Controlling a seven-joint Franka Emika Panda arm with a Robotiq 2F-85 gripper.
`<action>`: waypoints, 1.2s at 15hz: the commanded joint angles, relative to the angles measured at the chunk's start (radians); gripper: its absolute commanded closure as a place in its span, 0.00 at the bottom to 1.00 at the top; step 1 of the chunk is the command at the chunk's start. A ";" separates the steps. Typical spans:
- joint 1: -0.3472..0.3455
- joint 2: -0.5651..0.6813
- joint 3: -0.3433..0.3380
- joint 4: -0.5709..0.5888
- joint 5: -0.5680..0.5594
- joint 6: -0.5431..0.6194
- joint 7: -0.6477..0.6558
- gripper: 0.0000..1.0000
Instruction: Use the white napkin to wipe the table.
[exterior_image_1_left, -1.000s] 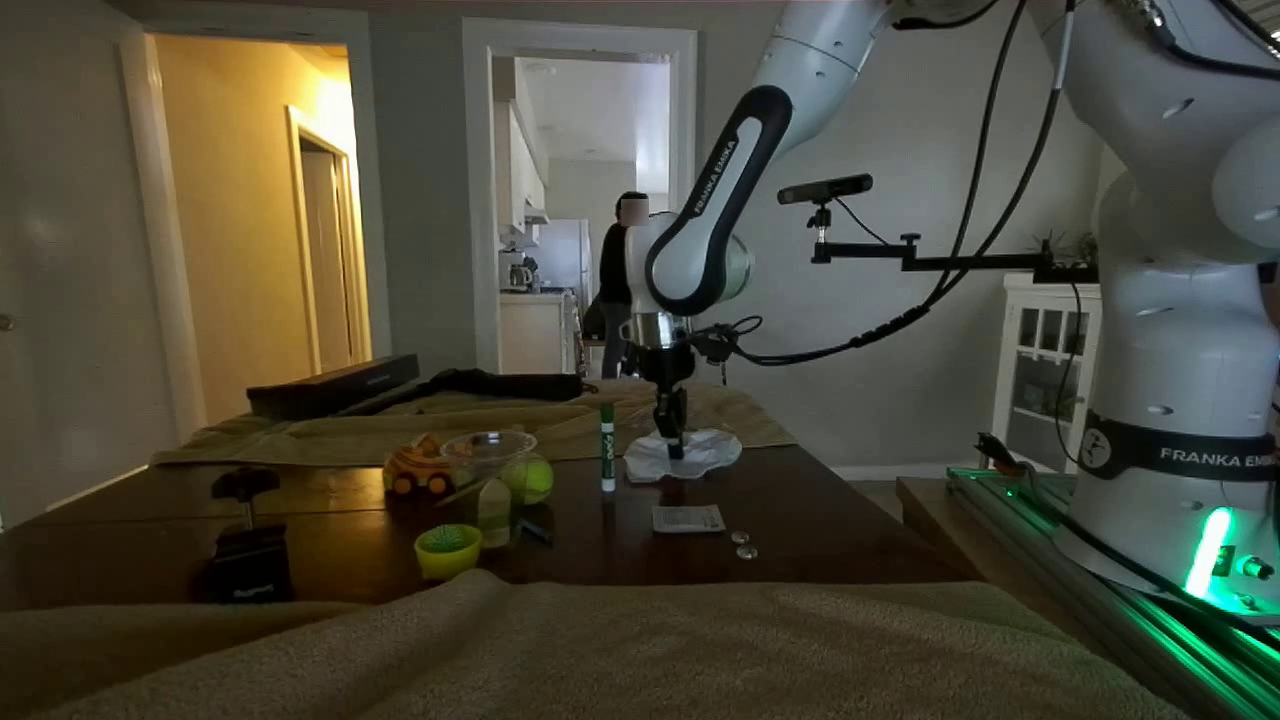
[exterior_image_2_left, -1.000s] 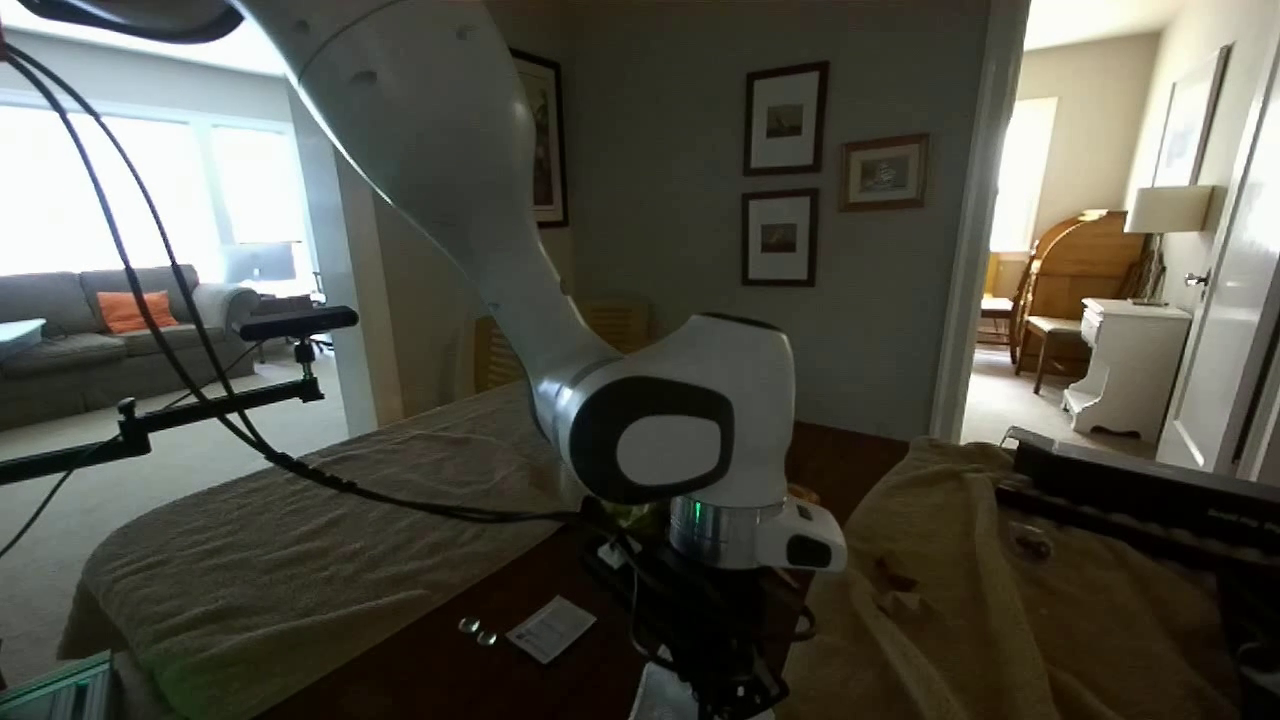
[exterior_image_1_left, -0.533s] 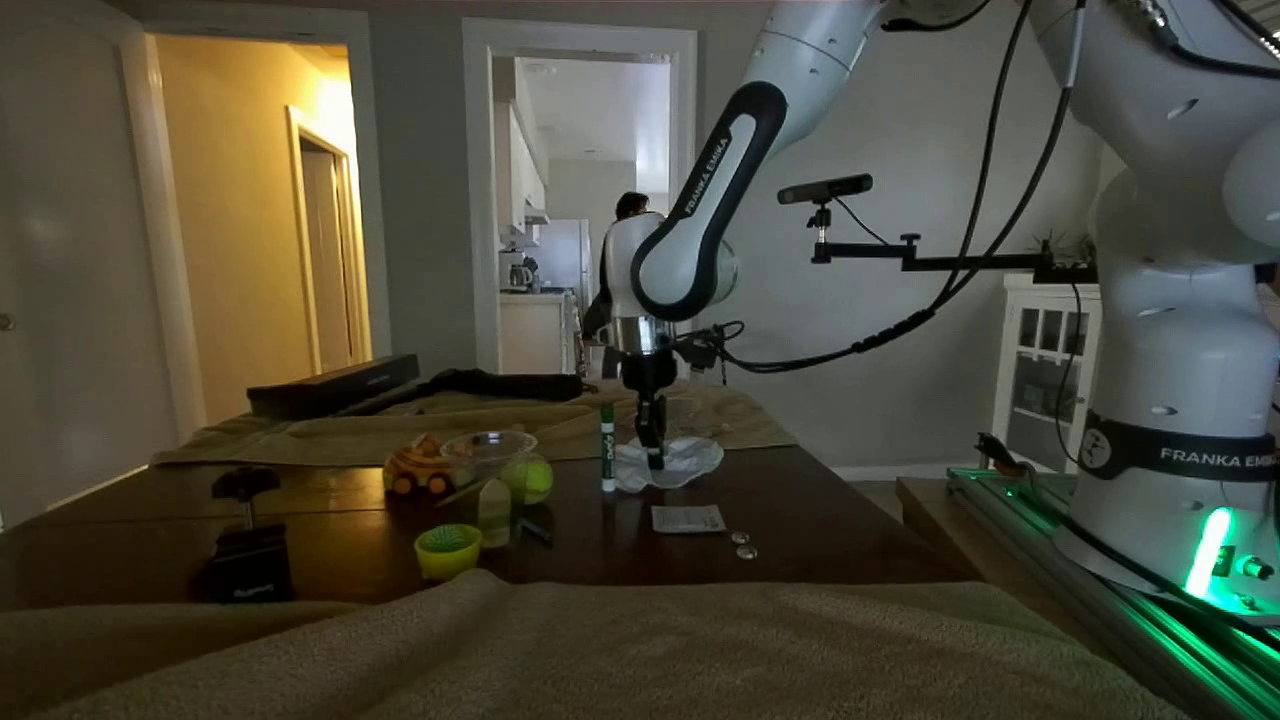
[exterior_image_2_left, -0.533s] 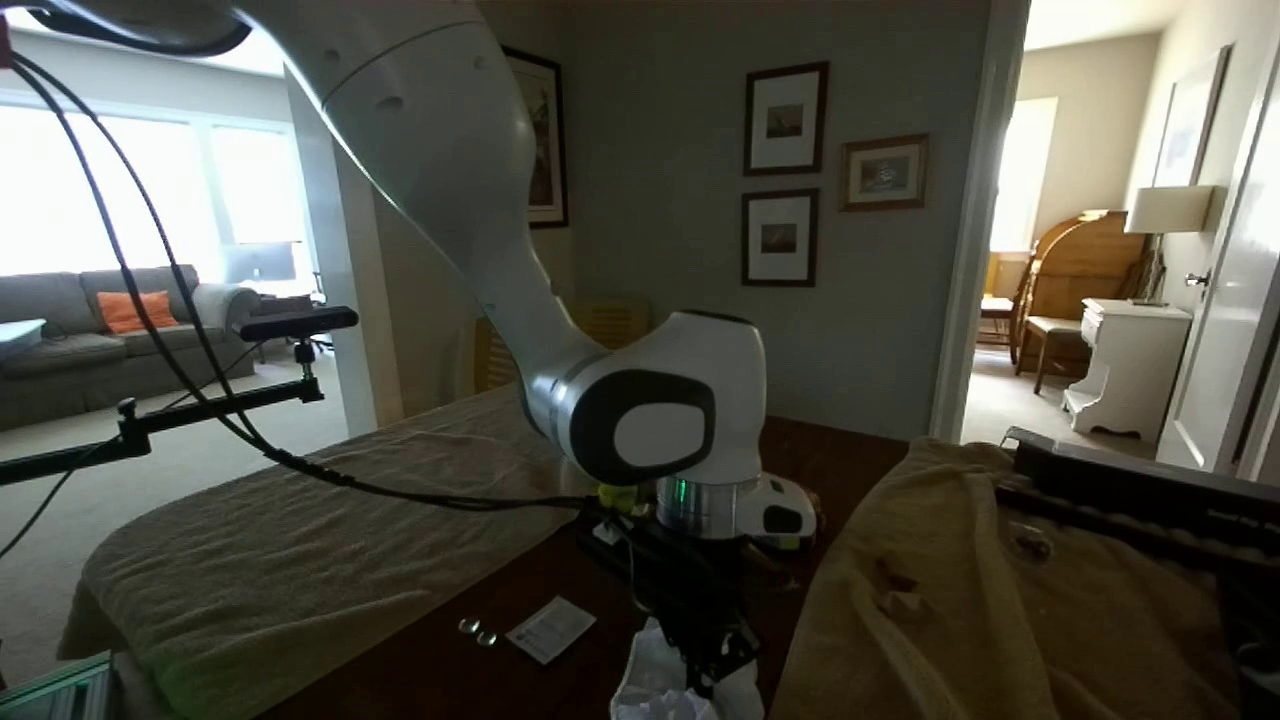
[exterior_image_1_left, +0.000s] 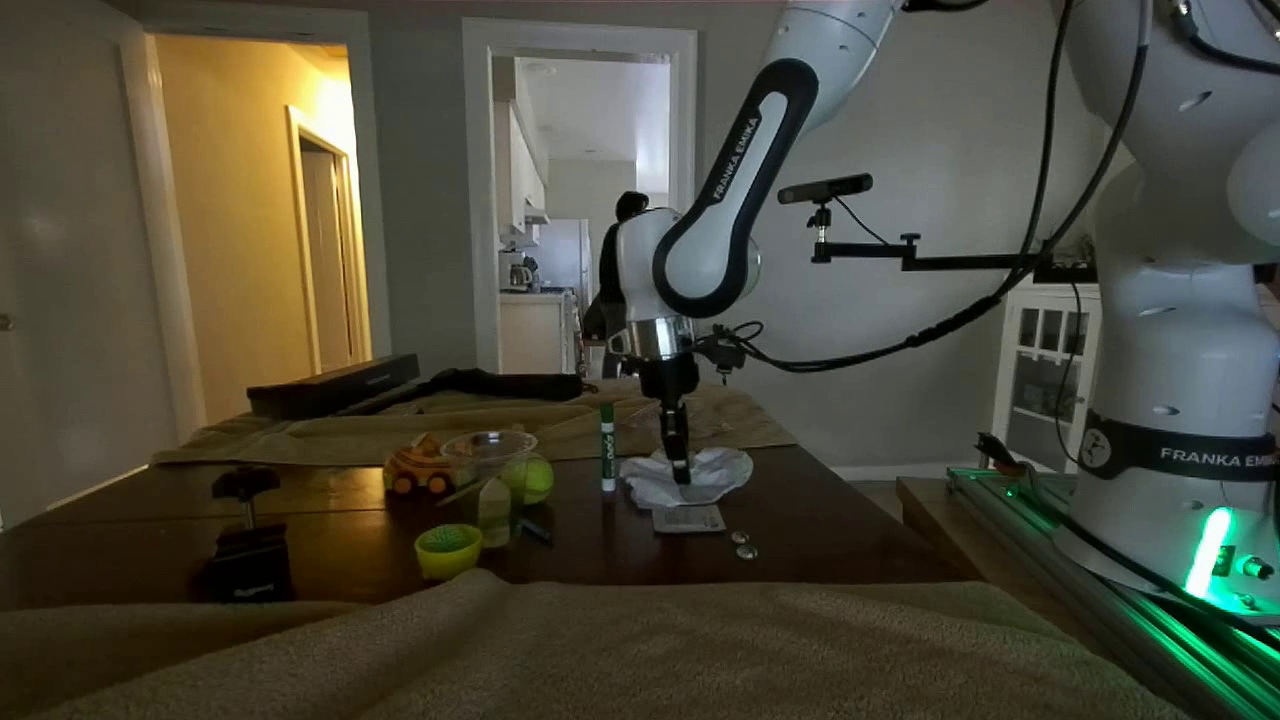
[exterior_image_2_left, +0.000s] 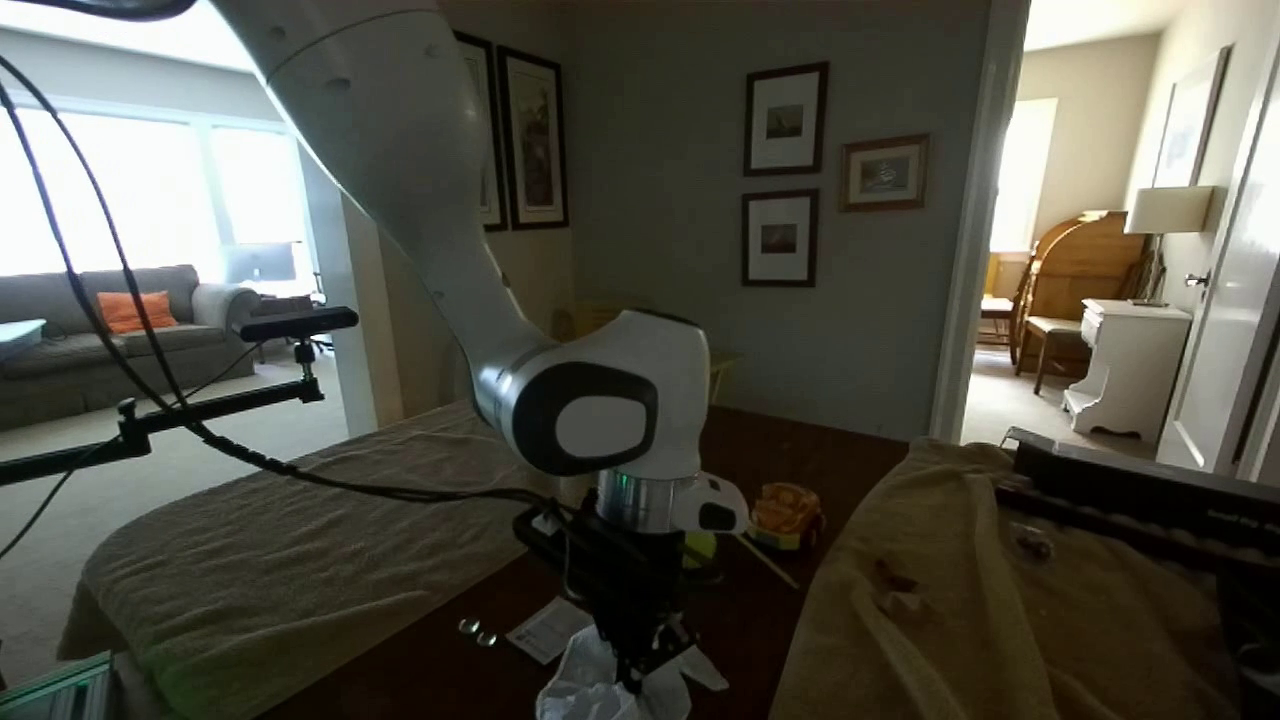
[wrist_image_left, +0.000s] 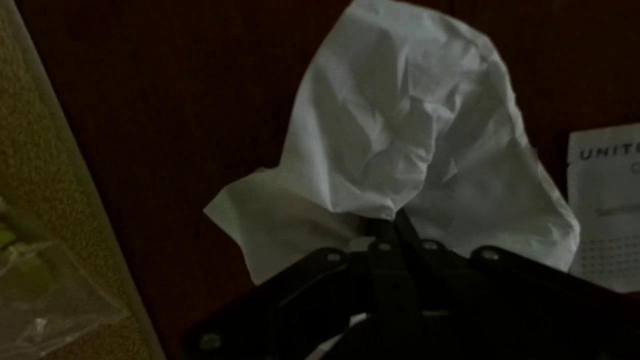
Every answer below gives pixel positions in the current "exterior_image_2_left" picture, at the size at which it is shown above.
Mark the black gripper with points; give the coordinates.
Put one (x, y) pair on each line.
(626, 575)

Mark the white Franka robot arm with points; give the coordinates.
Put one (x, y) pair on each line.
(401, 201)

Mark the small shiny metal object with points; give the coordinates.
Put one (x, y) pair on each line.
(476, 633)

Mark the orange yellow toy truck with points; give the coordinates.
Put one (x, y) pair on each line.
(787, 513)

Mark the wrinkled beige cloth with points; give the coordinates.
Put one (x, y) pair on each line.
(293, 546)

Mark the tan cloth with stains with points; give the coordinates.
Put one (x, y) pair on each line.
(1013, 614)

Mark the tall black framed picture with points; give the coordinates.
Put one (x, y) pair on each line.
(488, 147)
(532, 140)

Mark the long black case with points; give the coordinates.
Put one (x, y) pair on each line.
(1144, 500)

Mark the brown framed picture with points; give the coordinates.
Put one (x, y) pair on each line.
(885, 172)

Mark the small white cabinet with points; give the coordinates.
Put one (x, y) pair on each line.
(1126, 364)

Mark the wooden chair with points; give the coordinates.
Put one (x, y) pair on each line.
(1075, 274)

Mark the orange pillow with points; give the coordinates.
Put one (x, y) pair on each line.
(134, 309)

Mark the grey sofa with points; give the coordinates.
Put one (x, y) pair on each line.
(52, 352)

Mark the white door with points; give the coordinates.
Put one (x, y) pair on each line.
(1234, 322)

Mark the cream lampshade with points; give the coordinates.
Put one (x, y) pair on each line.
(1171, 209)

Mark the large light framed picture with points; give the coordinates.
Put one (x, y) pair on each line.
(1190, 119)

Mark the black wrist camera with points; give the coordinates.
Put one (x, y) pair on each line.
(546, 530)

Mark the black stereo camera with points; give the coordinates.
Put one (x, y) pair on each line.
(301, 322)

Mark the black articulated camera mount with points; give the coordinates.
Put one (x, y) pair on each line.
(160, 416)

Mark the green lit metal rail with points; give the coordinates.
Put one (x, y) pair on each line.
(52, 690)

